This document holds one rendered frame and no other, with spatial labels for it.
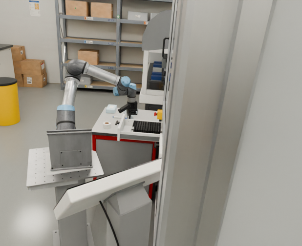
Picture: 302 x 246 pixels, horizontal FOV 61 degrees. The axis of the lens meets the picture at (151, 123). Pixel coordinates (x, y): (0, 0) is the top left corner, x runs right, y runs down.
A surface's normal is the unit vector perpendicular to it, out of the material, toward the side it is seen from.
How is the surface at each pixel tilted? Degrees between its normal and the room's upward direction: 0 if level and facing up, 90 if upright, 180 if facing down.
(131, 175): 40
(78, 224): 90
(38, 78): 93
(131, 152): 90
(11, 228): 0
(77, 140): 90
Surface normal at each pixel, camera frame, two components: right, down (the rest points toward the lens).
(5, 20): 0.02, 0.40
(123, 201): 0.47, -0.39
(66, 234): 0.36, 0.40
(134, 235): 0.58, 0.36
